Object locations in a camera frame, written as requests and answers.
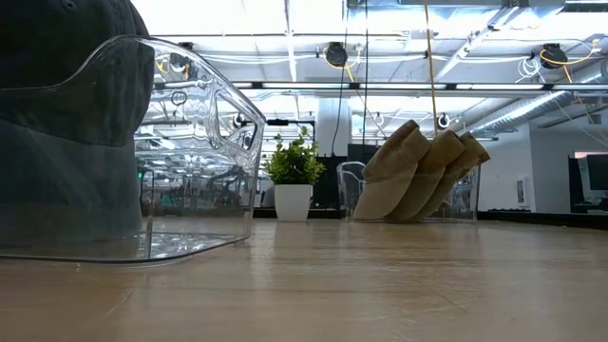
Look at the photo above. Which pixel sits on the large clear plastic bin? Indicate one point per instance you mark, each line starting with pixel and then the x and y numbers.
pixel 249 142

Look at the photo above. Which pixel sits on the grey baseball cap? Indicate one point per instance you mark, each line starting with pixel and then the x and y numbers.
pixel 71 119

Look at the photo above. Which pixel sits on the green plant in white pot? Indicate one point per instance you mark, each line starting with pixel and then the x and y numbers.
pixel 294 161

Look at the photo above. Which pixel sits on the black cabinet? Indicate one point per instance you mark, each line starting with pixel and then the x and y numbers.
pixel 332 185

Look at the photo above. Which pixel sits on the small clear plastic bin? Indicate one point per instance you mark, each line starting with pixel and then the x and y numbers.
pixel 347 190

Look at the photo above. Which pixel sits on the white building column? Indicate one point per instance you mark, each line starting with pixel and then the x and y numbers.
pixel 328 126

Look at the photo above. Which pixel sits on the black bent pipe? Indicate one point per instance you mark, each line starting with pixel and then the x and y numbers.
pixel 285 122

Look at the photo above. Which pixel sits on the black display panel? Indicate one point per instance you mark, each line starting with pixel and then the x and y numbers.
pixel 361 153

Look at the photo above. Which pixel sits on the black computer monitor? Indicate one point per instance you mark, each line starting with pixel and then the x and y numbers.
pixel 596 176

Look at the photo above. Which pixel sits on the white wall dispenser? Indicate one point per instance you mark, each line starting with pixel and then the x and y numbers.
pixel 521 191

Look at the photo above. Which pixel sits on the silver ribbed air duct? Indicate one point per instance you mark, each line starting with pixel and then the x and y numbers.
pixel 522 111

